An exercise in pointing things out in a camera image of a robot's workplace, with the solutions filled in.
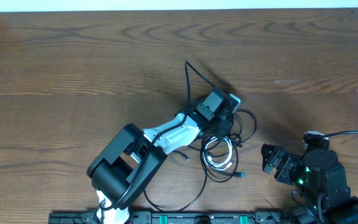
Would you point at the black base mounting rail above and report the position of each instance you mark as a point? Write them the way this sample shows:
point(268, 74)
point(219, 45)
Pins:
point(144, 217)

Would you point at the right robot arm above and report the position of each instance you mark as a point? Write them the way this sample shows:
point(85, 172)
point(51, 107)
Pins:
point(319, 179)

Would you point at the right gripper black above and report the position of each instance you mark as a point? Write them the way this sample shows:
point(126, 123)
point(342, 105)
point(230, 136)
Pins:
point(290, 161)

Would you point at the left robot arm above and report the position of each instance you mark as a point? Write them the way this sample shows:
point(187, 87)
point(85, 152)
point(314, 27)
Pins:
point(124, 168)

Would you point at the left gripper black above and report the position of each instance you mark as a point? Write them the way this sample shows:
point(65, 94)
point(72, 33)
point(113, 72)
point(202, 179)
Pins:
point(226, 125)

